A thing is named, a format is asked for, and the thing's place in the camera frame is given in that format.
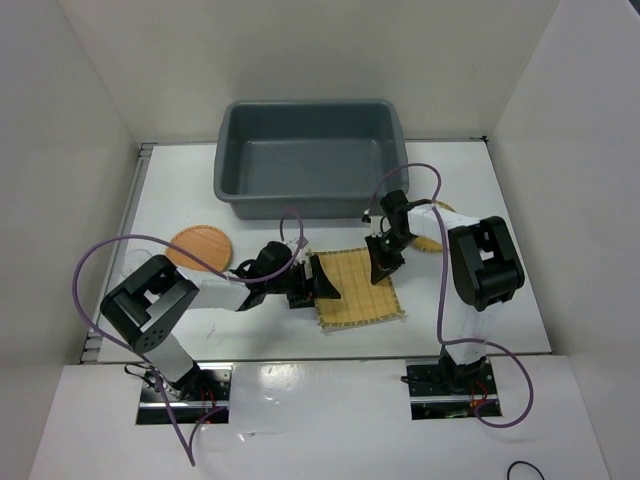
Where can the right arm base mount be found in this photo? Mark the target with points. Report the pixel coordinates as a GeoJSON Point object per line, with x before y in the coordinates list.
{"type": "Point", "coordinates": [433, 395]}

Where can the square bamboo mat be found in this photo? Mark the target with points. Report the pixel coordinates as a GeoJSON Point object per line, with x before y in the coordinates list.
{"type": "Point", "coordinates": [362, 303]}

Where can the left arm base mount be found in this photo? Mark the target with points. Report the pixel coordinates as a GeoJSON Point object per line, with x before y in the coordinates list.
{"type": "Point", "coordinates": [207, 399]}

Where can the grey plastic bin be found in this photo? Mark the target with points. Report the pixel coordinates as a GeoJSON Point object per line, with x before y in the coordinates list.
{"type": "Point", "coordinates": [323, 158]}

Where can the round orange woven tray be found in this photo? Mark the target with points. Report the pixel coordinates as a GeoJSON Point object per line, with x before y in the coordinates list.
{"type": "Point", "coordinates": [208, 243]}

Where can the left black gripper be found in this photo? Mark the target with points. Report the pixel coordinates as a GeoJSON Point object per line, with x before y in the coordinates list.
{"type": "Point", "coordinates": [307, 293]}

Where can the clear faceted cup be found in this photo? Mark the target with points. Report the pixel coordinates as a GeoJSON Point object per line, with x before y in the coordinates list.
{"type": "Point", "coordinates": [133, 260]}

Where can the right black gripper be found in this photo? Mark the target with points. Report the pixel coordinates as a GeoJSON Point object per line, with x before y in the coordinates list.
{"type": "Point", "coordinates": [381, 266]}

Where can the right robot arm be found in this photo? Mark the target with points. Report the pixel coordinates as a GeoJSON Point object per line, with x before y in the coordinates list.
{"type": "Point", "coordinates": [481, 270]}

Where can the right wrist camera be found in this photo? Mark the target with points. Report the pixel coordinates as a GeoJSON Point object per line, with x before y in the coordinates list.
{"type": "Point", "coordinates": [375, 223]}

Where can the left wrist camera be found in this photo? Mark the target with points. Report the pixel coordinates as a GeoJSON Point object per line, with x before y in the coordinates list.
{"type": "Point", "coordinates": [299, 248]}

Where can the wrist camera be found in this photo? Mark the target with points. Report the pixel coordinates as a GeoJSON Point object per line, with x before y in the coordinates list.
{"type": "Point", "coordinates": [299, 248]}
{"type": "Point", "coordinates": [375, 223]}

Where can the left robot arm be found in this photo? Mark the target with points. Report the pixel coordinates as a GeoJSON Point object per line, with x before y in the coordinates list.
{"type": "Point", "coordinates": [146, 306]}

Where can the round yellow bamboo tray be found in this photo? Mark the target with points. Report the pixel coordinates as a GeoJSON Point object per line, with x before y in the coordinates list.
{"type": "Point", "coordinates": [435, 235]}

